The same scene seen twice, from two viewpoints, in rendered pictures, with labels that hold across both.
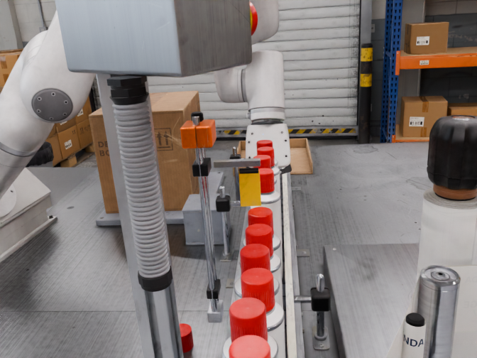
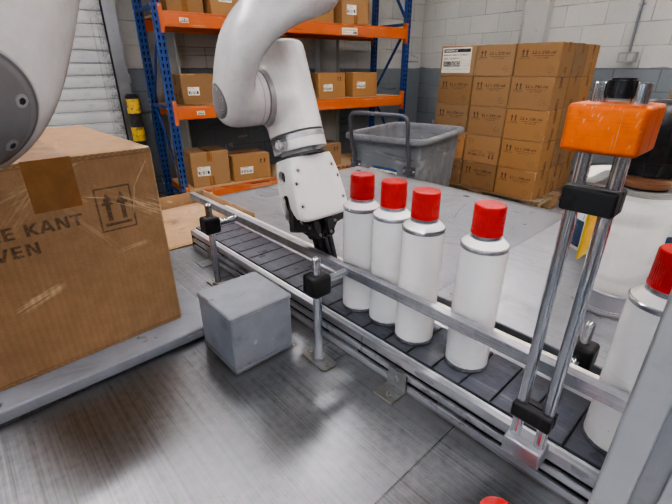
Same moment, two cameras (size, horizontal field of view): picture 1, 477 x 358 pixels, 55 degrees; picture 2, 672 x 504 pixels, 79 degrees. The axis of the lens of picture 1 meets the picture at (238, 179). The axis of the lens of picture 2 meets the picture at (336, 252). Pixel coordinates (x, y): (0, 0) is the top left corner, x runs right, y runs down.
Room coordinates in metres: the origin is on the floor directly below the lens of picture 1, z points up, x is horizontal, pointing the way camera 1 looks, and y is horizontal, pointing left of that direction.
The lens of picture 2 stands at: (0.56, 0.37, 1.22)
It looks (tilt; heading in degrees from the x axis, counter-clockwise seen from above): 24 degrees down; 311
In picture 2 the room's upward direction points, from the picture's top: straight up
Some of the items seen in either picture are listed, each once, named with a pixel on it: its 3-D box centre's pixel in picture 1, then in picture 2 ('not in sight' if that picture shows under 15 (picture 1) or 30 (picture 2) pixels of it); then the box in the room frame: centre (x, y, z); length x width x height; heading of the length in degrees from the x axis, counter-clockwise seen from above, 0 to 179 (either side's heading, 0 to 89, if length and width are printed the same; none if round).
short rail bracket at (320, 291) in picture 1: (320, 306); (577, 362); (0.60, -0.12, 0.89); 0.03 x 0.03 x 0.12; 84
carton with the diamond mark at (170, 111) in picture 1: (155, 148); (47, 234); (1.27, 0.23, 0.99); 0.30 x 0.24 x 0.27; 176
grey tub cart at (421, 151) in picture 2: not in sight; (402, 173); (2.20, -2.25, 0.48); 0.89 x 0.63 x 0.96; 97
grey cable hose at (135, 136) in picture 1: (143, 189); not in sight; (0.40, 0.09, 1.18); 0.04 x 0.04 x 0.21
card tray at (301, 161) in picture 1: (272, 155); (183, 216); (1.55, -0.13, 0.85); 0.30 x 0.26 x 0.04; 174
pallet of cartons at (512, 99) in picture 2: not in sight; (505, 125); (2.04, -3.80, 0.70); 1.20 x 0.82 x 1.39; 174
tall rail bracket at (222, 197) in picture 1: (234, 221); (328, 304); (0.89, 0.01, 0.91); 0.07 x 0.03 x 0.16; 84
